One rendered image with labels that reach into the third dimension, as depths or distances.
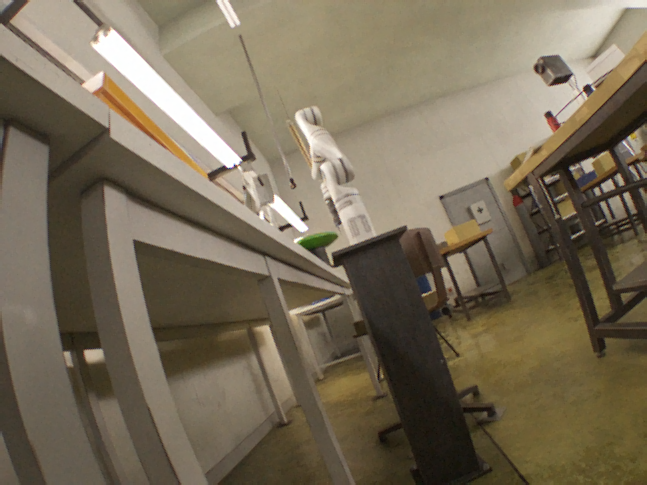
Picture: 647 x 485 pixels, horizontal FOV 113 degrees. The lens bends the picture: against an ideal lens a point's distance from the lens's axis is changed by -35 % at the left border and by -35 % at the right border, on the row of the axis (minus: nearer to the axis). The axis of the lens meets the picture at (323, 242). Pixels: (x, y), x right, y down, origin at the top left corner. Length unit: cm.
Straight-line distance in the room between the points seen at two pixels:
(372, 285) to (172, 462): 79
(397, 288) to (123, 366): 81
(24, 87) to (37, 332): 18
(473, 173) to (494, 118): 153
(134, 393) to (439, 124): 726
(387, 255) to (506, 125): 699
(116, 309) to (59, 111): 18
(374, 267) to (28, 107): 90
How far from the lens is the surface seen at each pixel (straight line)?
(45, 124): 33
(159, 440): 32
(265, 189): 110
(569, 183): 171
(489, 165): 719
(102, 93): 45
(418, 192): 662
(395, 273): 99
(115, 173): 38
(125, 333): 32
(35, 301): 26
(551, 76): 150
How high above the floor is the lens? 67
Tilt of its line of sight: 13 degrees up
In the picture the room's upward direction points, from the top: 20 degrees counter-clockwise
